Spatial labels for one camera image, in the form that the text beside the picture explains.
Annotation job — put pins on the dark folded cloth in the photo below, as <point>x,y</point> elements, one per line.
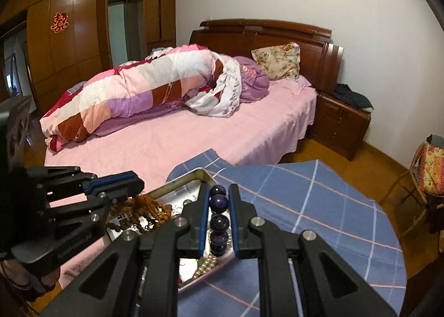
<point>352,97</point>

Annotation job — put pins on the floral pillow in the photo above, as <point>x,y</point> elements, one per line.
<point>277,60</point>

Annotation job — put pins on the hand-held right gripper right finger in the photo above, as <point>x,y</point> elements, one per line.
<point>234,220</point>

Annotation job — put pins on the rattan chair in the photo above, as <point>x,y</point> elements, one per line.
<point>412,178</point>

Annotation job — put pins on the colourful patterned cushion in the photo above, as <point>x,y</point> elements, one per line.
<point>432,171</point>

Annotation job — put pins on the person's left hand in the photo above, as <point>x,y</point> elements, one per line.
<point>7,270</point>

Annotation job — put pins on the wooden wardrobe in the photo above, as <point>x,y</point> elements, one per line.
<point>79,25</point>

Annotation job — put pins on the bed with pink sheet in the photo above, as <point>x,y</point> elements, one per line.
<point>208,129</point>

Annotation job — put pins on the red paper decoration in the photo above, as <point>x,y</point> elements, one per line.
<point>59,22</point>

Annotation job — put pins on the white patterned cloth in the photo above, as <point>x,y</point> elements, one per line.
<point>225,95</point>

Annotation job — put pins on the blue plaid tablecloth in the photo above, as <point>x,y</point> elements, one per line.
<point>312,206</point>

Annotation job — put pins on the pink patchwork quilt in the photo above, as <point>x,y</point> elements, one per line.
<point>138,95</point>

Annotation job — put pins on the purple garment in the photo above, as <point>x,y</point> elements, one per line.
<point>253,77</point>

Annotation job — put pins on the pink tin box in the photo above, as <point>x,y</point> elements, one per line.
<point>180,181</point>

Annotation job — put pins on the wooden nightstand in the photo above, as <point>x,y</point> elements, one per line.
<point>340,123</point>

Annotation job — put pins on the wooden headboard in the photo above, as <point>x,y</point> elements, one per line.
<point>242,36</point>

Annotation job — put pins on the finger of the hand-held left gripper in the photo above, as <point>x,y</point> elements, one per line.
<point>111,178</point>
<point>128,190</point>

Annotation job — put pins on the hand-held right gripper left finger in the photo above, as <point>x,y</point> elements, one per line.
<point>204,220</point>

